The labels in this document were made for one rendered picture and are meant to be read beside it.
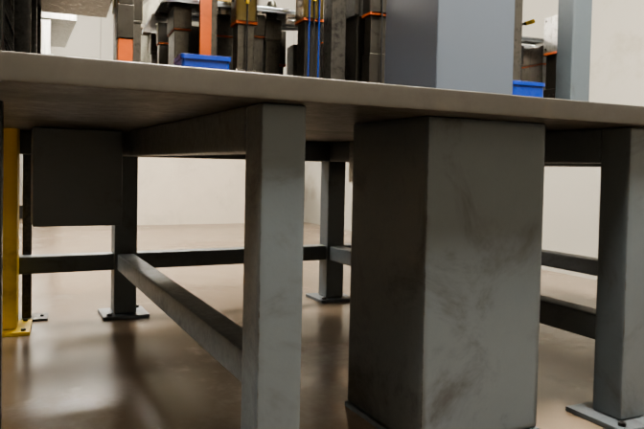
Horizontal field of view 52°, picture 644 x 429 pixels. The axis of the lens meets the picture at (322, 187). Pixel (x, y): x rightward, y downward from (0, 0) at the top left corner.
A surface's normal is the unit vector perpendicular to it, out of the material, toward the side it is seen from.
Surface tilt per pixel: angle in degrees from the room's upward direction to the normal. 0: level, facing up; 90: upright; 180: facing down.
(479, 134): 90
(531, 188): 90
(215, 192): 90
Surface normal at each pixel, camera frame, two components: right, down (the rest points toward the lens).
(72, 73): 0.44, 0.04
